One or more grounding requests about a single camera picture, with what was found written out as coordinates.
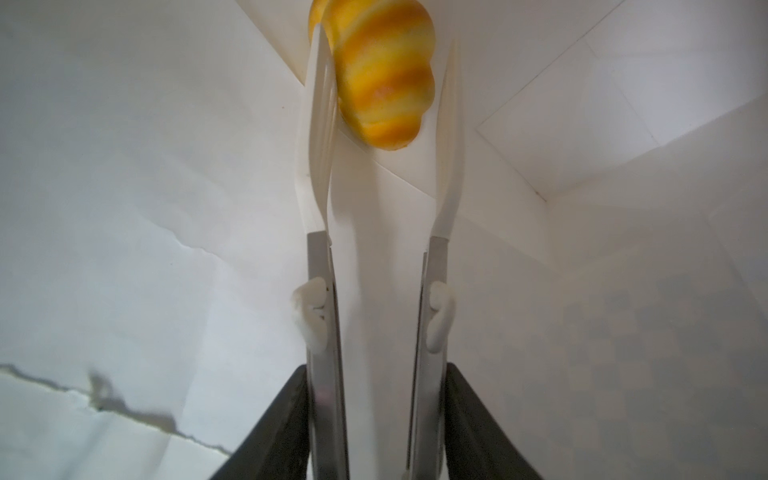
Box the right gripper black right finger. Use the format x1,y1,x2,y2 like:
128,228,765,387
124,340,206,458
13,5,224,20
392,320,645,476
445,363,542,480

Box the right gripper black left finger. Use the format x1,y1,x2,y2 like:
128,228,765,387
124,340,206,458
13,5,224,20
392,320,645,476
211,365,310,480

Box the white steel kitchen tongs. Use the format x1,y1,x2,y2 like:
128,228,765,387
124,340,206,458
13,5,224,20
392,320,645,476
290,26,465,479

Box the checkered paper bag blue handles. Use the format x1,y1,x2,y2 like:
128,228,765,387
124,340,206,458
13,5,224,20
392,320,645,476
1,1,767,479

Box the small striped yellow bun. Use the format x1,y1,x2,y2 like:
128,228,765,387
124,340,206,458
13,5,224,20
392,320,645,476
308,0,436,151

